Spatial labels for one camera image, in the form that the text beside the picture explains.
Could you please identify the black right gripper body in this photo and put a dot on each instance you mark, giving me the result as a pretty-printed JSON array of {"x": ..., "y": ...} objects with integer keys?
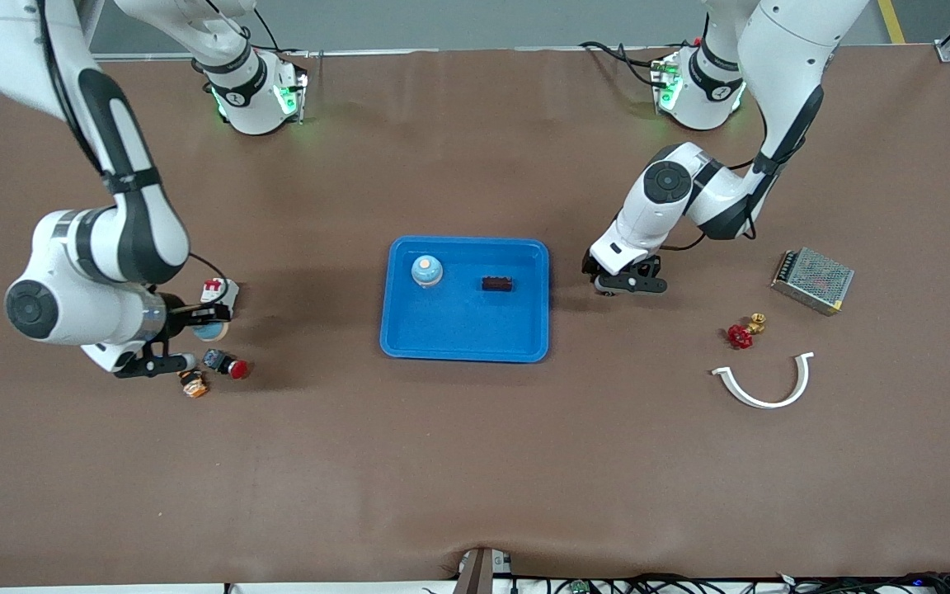
[{"x": 171, "y": 312}]

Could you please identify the blue dome bell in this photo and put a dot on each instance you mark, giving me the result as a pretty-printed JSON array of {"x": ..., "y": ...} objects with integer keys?
[
  {"x": 427, "y": 272},
  {"x": 211, "y": 333}
]

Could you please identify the black terminal block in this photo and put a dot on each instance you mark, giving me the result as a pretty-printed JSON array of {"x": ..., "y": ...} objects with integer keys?
[{"x": 497, "y": 284}]

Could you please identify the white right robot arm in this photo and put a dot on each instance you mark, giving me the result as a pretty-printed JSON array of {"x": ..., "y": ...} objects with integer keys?
[{"x": 104, "y": 318}]

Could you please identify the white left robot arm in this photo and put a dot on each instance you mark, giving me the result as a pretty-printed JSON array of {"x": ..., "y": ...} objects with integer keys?
[{"x": 780, "y": 49}]

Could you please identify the blue plastic tray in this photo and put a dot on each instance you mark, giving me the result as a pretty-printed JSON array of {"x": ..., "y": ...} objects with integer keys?
[{"x": 467, "y": 326}]

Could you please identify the white circuit breaker red switches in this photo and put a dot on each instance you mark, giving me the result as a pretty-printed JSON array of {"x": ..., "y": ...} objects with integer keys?
[{"x": 215, "y": 289}]

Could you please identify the red orange emergency stop button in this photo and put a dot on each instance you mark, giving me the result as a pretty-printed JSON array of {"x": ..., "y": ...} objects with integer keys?
[{"x": 195, "y": 385}]

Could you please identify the metal mesh power supply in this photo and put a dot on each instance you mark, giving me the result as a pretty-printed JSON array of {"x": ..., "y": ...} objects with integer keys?
[{"x": 813, "y": 280}]

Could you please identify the white curved plastic clamp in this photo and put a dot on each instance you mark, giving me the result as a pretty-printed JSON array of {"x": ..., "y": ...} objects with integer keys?
[{"x": 765, "y": 404}]

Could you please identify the brown table mat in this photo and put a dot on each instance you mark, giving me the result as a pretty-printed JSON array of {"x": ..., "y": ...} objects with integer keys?
[{"x": 442, "y": 454}]

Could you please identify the red button grey switch block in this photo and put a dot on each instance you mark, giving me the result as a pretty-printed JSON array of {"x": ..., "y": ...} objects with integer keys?
[{"x": 215, "y": 360}]

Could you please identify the metal table edge bracket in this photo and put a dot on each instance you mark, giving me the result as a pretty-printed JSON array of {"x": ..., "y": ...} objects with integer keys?
[{"x": 479, "y": 573}]

